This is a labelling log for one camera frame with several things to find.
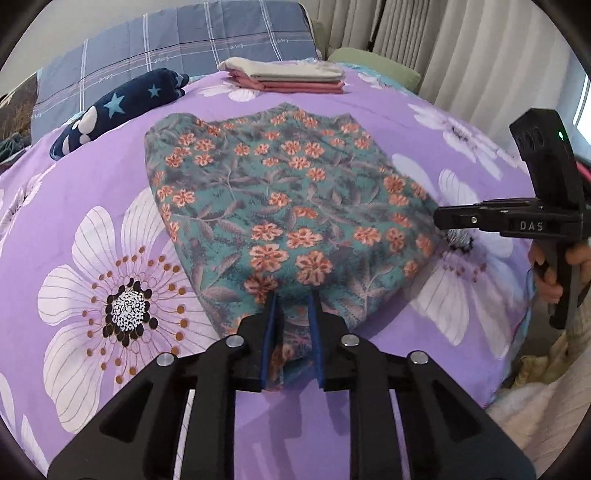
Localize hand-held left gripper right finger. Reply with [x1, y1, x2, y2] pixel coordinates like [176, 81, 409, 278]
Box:
[309, 291, 536, 480]

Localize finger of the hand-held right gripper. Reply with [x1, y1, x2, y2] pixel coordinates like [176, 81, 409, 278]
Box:
[433, 200, 509, 234]

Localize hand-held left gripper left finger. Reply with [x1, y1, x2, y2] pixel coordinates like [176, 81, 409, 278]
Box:
[48, 293, 283, 480]

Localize teal floral shirt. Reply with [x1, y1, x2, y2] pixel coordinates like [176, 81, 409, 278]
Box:
[144, 104, 437, 393]

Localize person's right forearm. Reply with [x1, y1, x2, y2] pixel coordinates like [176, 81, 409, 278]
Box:
[551, 307, 591, 467]

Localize folded pink and cream clothes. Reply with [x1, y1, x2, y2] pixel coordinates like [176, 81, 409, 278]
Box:
[217, 57, 345, 82]

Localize person's right hand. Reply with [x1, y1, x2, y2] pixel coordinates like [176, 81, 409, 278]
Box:
[529, 239, 591, 305]

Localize beige curtain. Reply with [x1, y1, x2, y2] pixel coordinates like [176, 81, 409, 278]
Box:
[318, 0, 588, 153]

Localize green pillow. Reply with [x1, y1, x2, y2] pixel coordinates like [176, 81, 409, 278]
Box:
[328, 47, 422, 93]

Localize person's cream clothing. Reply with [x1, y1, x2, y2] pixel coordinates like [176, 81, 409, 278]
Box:
[487, 323, 571, 462]

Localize pink folded cloth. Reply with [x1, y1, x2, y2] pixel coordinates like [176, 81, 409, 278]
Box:
[226, 71, 347, 96]

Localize purple floral bed sheet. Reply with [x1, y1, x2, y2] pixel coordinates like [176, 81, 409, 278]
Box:
[0, 60, 537, 476]

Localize navy star fleece blanket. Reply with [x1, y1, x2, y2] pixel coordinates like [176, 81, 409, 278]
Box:
[50, 68, 190, 160]

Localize blue plaid pillow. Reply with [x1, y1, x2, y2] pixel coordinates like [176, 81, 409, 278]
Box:
[30, 0, 319, 144]

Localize dark blue crumpled blanket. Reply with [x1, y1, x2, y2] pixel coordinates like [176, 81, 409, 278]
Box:
[0, 134, 29, 163]

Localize brown floral pillow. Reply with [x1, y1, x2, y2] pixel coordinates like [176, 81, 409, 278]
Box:
[0, 74, 38, 144]

